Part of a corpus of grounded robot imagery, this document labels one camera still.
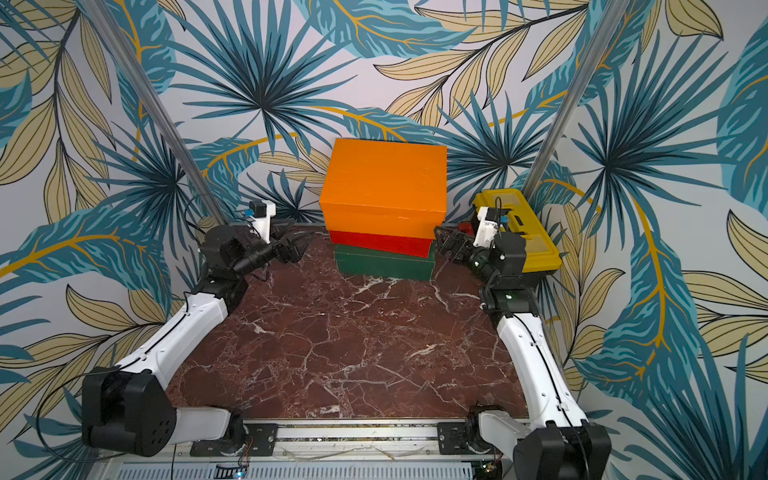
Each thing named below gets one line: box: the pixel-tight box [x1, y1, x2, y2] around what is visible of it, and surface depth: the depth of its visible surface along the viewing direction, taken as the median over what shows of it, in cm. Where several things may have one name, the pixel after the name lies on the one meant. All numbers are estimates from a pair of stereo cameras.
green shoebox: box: [334, 239, 436, 281], surface depth 98 cm
